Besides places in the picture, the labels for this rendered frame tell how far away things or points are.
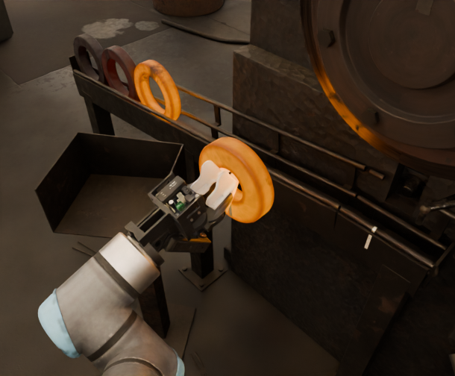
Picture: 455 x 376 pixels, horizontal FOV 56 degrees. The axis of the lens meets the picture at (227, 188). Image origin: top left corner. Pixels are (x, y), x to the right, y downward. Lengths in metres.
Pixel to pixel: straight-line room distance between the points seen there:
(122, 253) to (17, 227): 1.35
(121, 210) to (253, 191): 0.43
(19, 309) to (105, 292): 1.08
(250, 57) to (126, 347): 0.67
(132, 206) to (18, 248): 0.91
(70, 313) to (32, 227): 1.32
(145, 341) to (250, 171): 0.29
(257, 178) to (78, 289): 0.31
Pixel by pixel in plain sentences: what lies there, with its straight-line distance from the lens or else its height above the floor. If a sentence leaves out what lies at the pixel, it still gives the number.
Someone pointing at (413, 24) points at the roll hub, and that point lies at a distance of 0.54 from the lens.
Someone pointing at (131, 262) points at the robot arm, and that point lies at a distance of 0.62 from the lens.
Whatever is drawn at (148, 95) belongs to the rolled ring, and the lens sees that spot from 1.32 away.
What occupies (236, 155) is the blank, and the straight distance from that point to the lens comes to 0.67.
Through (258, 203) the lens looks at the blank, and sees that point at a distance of 0.69.
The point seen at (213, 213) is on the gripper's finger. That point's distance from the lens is 0.68.
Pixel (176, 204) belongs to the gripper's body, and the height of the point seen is 0.86.
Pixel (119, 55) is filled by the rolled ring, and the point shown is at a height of 0.74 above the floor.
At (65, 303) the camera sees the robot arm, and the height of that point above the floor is 0.81.
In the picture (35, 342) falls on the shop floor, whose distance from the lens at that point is 1.61.
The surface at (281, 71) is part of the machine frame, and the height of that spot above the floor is 0.87.
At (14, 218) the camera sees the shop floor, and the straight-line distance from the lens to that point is 2.00.
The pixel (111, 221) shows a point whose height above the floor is 0.60.
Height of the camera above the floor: 1.33
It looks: 44 degrees down
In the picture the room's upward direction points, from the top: straight up
